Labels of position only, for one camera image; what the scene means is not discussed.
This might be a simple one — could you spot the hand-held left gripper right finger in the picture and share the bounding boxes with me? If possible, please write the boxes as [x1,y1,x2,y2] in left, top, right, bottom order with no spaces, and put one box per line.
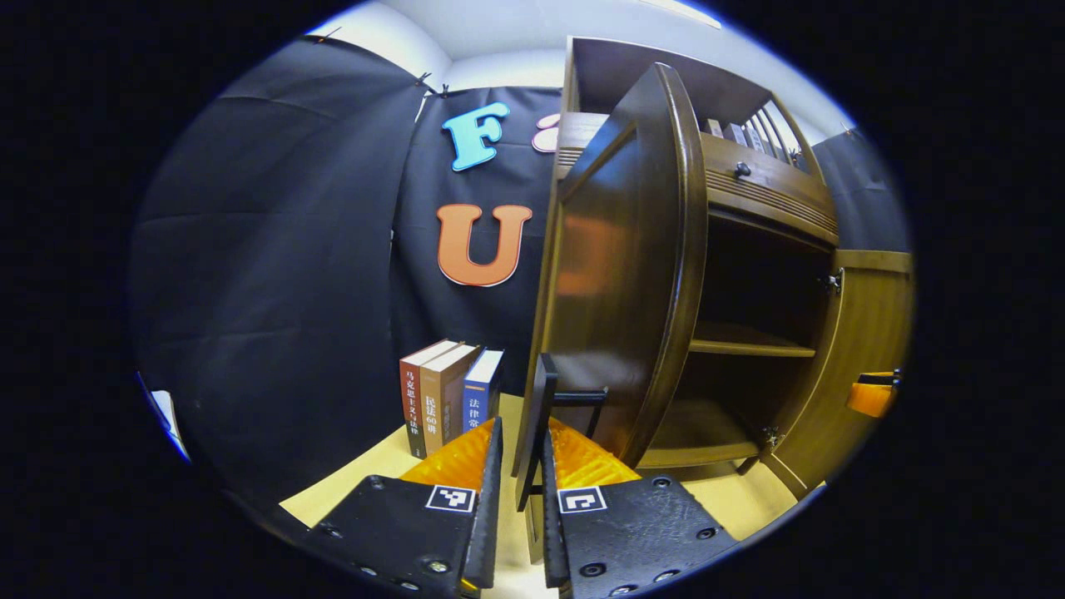
[541,416,741,599]

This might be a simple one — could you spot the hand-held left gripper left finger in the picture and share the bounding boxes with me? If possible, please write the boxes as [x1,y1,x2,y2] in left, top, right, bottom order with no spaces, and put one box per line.
[302,416,506,599]

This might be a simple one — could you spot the wooden shoe cabinet door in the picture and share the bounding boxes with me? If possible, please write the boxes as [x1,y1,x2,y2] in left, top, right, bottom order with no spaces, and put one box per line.
[510,62,710,513]
[759,249,916,502]

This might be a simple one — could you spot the wooden double-door shoe cabinet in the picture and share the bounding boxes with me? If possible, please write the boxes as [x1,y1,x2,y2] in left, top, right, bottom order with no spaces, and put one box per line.
[552,35,843,482]

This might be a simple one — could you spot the blue book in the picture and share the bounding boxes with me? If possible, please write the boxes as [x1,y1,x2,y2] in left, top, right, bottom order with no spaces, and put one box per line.
[462,349,506,434]

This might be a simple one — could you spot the brown book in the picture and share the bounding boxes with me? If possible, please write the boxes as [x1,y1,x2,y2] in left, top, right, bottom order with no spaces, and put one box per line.
[419,343,482,451]

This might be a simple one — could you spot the red-brown book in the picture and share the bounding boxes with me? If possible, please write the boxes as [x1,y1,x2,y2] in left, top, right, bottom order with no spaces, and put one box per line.
[399,339,463,460]

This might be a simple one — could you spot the black backdrop cloth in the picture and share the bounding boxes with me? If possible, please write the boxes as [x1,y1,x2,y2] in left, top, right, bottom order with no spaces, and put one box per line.
[129,35,912,508]

